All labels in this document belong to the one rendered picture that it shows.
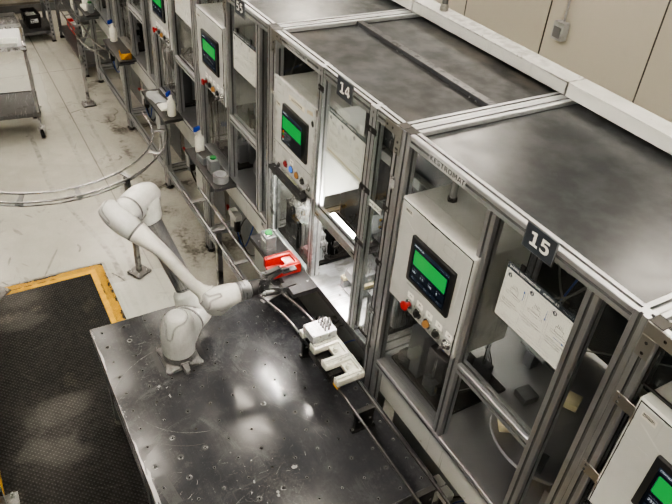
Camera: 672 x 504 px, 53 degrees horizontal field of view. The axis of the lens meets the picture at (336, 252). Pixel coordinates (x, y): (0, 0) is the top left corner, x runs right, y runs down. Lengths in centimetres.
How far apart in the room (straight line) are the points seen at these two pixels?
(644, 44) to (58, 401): 506
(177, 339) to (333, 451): 87
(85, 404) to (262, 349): 122
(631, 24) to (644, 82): 48
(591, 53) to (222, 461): 488
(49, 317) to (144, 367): 150
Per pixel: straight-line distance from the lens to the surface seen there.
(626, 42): 629
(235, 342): 340
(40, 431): 408
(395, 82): 282
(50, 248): 533
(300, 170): 320
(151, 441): 305
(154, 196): 311
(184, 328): 315
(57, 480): 386
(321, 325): 314
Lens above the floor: 309
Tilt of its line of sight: 37 degrees down
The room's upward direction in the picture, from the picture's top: 5 degrees clockwise
